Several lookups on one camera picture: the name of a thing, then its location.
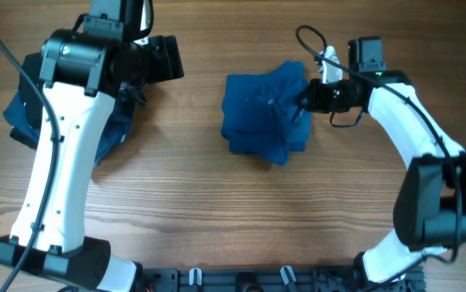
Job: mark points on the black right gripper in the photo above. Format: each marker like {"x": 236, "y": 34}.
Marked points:
{"x": 314, "y": 103}

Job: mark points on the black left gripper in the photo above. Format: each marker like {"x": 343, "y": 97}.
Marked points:
{"x": 168, "y": 61}

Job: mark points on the blue polo shirt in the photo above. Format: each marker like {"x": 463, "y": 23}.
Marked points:
{"x": 261, "y": 117}

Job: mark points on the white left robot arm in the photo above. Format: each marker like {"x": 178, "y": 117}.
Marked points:
{"x": 82, "y": 75}

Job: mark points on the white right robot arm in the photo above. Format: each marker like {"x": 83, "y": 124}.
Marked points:
{"x": 429, "y": 216}

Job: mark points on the navy blue folded shirt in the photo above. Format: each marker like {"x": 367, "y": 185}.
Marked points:
{"x": 118, "y": 125}

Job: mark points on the dark green folded shirt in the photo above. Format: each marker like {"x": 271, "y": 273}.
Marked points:
{"x": 24, "y": 113}

